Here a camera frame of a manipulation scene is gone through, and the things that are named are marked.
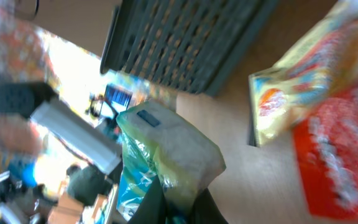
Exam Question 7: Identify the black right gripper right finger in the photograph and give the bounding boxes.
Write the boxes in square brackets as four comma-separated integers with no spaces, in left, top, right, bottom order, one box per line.
[188,189,228,224]

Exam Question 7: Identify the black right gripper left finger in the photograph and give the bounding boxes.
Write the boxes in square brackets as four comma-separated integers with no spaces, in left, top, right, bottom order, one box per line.
[127,177,166,224]

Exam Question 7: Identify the red Hacks candy bag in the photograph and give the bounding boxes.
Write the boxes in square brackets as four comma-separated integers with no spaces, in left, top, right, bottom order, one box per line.
[293,86,358,220]

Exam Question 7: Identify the teal tissue pack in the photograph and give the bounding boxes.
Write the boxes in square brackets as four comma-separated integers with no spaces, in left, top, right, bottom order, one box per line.
[116,101,226,221]

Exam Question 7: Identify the white barcode scanner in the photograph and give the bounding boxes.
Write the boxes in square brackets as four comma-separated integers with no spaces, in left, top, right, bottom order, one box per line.
[30,98,122,174]

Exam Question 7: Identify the yellow snack bag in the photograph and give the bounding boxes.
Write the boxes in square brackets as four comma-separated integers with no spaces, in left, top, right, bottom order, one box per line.
[249,0,358,147]

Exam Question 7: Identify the grey plastic basket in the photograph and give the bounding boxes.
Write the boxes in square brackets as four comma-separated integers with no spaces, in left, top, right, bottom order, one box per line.
[100,0,277,96]

